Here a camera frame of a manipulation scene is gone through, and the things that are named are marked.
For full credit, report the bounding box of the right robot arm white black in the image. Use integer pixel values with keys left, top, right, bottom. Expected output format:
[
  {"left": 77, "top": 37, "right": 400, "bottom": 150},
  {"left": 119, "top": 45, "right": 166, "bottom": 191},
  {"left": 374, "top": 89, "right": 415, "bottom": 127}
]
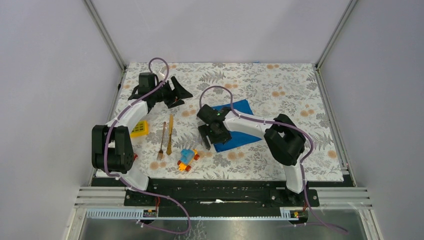
[{"left": 196, "top": 104, "right": 307, "bottom": 206}]

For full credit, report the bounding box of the yellow toy block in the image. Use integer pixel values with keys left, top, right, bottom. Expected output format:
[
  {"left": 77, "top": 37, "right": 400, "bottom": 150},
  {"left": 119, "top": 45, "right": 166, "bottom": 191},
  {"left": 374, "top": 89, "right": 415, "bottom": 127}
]
[{"left": 130, "top": 120, "right": 149, "bottom": 138}]

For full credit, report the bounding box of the floral tablecloth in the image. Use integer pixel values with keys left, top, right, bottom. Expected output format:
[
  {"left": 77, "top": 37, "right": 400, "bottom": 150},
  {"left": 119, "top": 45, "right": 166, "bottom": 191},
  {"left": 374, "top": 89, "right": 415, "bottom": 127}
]
[{"left": 114, "top": 60, "right": 343, "bottom": 182}]

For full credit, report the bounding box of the blue orange toy car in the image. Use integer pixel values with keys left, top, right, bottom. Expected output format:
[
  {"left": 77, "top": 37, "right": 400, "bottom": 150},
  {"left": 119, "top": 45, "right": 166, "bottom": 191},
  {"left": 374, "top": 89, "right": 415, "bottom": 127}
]
[{"left": 177, "top": 149, "right": 200, "bottom": 172}]

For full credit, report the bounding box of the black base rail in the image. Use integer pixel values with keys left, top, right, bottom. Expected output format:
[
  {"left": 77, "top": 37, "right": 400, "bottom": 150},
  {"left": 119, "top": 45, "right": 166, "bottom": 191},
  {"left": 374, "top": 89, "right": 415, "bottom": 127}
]
[{"left": 124, "top": 178, "right": 320, "bottom": 217}]

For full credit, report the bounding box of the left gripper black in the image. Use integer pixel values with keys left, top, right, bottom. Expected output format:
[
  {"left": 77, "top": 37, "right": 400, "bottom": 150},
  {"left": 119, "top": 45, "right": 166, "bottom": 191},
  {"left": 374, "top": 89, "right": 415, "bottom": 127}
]
[{"left": 150, "top": 76, "right": 192, "bottom": 108}]

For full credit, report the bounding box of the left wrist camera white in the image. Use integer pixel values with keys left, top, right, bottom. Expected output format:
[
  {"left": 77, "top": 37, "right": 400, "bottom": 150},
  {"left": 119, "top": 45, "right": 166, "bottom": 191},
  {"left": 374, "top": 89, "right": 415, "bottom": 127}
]
[{"left": 156, "top": 66, "right": 169, "bottom": 84}]

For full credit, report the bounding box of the blue cloth napkin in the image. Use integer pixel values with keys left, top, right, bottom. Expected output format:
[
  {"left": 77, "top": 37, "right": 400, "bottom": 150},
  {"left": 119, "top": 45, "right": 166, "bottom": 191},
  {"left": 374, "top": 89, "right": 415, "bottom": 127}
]
[{"left": 213, "top": 99, "right": 261, "bottom": 153}]

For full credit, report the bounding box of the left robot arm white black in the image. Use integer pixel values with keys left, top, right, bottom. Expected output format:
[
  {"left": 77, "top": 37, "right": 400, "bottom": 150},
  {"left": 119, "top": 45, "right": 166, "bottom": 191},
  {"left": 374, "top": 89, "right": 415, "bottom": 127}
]
[{"left": 91, "top": 72, "right": 193, "bottom": 206}]

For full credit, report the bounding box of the gold fork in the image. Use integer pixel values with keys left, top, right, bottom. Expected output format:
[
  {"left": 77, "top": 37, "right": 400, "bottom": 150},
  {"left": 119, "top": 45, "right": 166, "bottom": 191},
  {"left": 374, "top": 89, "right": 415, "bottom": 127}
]
[{"left": 156, "top": 121, "right": 167, "bottom": 161}]

